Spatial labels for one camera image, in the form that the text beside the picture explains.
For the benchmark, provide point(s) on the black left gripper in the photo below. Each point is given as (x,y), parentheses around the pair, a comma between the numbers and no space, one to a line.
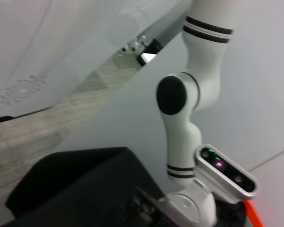
(146,212)

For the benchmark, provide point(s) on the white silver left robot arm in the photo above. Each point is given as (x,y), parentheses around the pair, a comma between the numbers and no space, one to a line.
(198,71)

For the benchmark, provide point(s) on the black tablecloth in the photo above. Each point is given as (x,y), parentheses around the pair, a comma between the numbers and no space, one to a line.
(73,184)

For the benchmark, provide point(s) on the orange box rim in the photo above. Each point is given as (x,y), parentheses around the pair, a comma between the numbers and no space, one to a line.
(254,215)

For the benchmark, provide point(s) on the black bin with white lid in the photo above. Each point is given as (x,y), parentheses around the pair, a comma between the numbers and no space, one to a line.
(151,50)

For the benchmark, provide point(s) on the white wheeled stand base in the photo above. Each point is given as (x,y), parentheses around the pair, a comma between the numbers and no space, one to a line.
(133,46)

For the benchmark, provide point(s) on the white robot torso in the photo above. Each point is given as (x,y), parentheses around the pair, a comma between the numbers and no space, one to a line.
(49,47)

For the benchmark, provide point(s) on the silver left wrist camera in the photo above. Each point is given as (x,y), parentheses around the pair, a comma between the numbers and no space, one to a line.
(227,172)

